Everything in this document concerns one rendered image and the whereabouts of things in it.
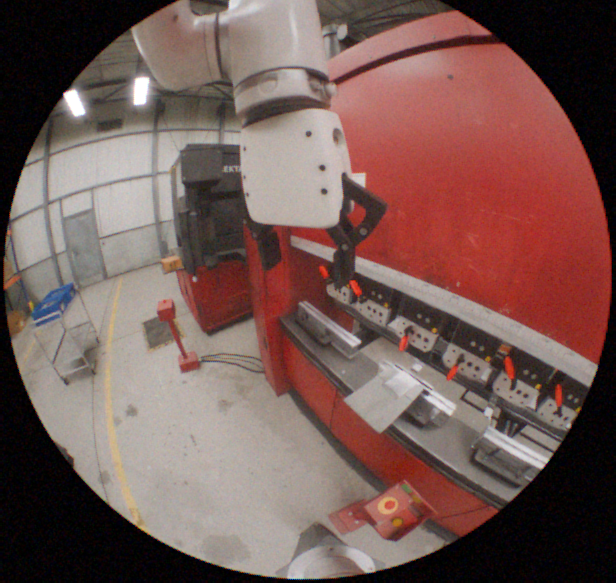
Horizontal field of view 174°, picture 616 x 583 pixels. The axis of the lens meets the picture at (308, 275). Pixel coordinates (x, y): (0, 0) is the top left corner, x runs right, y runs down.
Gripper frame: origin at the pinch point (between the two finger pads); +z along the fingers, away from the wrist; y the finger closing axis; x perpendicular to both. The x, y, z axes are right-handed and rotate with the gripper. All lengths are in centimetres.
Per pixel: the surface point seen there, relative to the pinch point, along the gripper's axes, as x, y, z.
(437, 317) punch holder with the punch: -33, -23, 31
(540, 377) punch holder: -16, -58, 29
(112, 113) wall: -105, 696, -344
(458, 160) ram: -42.3, -21.5, -12.7
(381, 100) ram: -57, 1, -32
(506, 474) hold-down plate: 5, -77, 64
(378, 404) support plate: -13, -14, 58
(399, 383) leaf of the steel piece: -25, -19, 61
